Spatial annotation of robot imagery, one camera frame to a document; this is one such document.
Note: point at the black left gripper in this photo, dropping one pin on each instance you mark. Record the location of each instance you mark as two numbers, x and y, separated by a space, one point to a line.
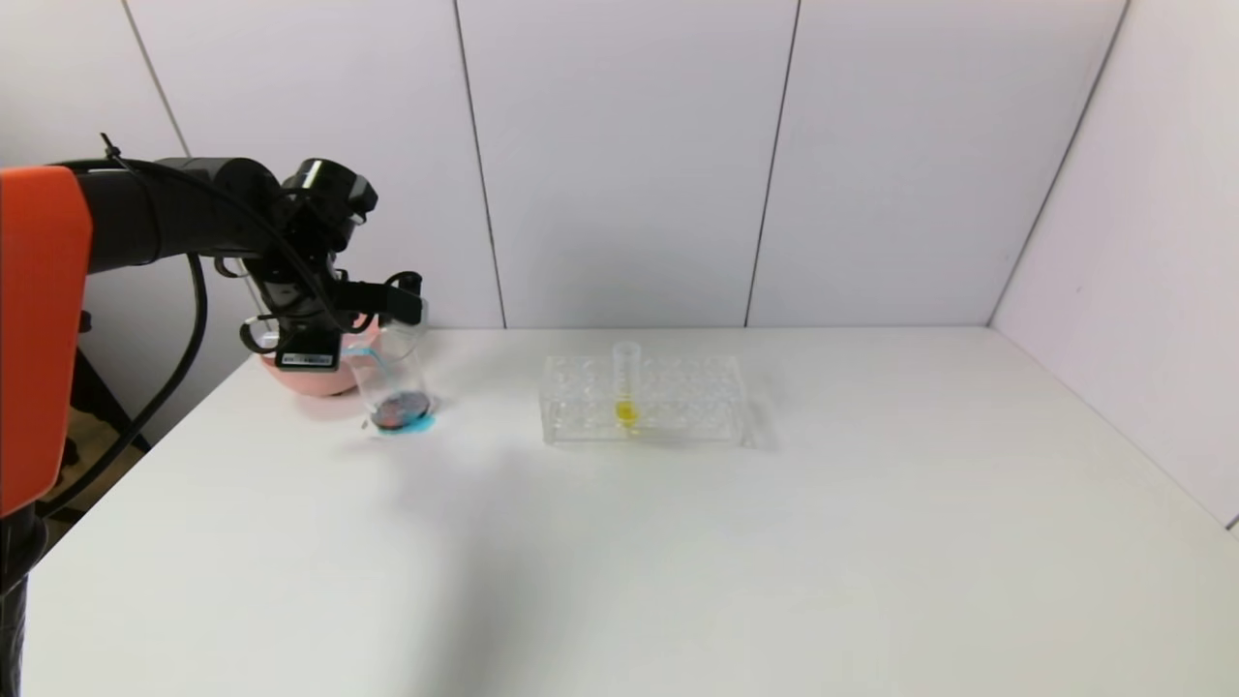
307 354

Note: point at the orange and black left arm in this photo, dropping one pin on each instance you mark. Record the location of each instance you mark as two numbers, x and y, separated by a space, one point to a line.
155 213

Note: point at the clear acrylic test tube rack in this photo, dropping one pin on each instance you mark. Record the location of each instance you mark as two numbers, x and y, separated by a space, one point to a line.
581 431

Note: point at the test tube with yellow pigment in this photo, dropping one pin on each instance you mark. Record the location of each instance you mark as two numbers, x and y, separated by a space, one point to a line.
626 414

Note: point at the pink bowl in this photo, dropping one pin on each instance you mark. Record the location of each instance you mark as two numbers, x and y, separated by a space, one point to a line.
324 382

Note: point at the clear glass beaker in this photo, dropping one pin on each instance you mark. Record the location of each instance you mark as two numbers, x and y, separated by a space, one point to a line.
402 411

